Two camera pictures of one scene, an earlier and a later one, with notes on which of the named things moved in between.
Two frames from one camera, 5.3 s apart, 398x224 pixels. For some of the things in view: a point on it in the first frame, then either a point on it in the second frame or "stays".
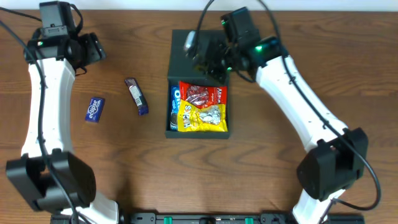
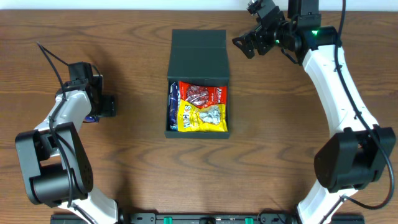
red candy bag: (203, 96) stays
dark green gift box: (183, 68) stays
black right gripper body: (208, 58) → (259, 38)
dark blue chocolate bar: (137, 96) → (174, 106)
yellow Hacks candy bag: (212, 118) stays
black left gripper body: (94, 47) → (109, 106)
